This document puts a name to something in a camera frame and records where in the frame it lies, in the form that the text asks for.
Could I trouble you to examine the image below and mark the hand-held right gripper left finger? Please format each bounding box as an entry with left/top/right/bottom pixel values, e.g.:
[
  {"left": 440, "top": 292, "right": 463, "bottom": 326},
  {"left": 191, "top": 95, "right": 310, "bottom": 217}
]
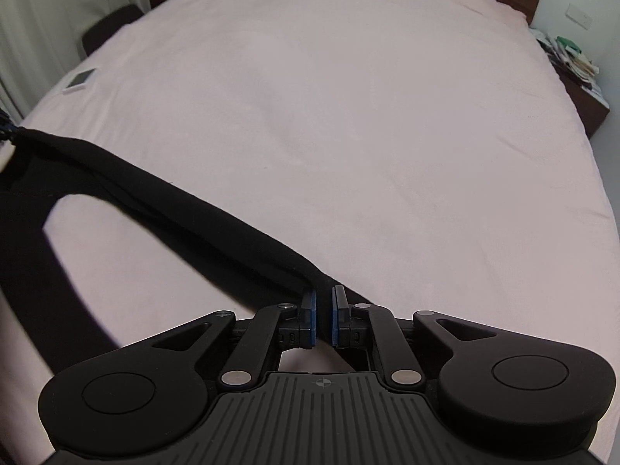
[{"left": 144, "top": 289, "right": 319, "bottom": 391}]

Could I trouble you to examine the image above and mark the white wall switch plate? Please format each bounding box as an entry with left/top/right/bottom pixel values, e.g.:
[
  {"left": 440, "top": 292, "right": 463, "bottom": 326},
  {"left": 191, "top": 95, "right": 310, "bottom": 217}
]
[{"left": 566, "top": 3, "right": 594, "bottom": 30}]

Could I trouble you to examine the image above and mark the pile of papers and booklets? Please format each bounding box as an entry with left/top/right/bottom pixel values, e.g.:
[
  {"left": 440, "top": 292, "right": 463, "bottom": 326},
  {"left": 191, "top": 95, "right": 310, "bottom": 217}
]
[{"left": 529, "top": 26, "right": 604, "bottom": 103}]

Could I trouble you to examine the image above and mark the small white flat device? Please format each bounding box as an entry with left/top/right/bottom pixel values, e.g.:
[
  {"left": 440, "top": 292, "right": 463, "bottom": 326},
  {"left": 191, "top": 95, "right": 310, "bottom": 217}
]
[{"left": 63, "top": 70, "right": 96, "bottom": 94}]

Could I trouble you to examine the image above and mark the bed with pink sheet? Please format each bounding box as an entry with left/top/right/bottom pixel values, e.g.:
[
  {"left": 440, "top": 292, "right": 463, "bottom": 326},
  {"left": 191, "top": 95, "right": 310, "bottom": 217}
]
[{"left": 0, "top": 0, "right": 619, "bottom": 465}]

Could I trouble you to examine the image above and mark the black knit beanie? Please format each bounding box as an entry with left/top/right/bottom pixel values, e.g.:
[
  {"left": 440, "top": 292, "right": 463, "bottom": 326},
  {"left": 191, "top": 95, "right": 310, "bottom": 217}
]
[{"left": 0, "top": 126, "right": 384, "bottom": 381}]

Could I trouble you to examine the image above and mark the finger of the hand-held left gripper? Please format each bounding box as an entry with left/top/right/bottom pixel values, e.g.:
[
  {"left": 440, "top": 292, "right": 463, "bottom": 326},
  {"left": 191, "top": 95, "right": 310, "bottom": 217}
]
[{"left": 0, "top": 109, "right": 18, "bottom": 144}]

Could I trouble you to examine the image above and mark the white curtain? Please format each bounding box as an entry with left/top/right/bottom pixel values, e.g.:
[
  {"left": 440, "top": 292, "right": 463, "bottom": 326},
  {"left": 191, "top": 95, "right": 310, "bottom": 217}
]
[{"left": 0, "top": 0, "right": 162, "bottom": 124}]

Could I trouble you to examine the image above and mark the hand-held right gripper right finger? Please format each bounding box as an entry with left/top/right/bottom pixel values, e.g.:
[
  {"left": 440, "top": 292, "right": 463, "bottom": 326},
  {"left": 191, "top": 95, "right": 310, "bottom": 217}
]
[{"left": 331, "top": 286, "right": 491, "bottom": 393}]

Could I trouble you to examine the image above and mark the brown wooden nightstand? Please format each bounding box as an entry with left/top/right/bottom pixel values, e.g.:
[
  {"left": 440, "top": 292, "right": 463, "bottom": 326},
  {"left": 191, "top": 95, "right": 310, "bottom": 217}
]
[{"left": 556, "top": 65, "right": 611, "bottom": 139}]

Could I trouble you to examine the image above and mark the dark chair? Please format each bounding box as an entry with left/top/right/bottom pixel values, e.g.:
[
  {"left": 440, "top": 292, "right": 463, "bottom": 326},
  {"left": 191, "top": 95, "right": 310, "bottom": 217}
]
[{"left": 81, "top": 4, "right": 145, "bottom": 55}]

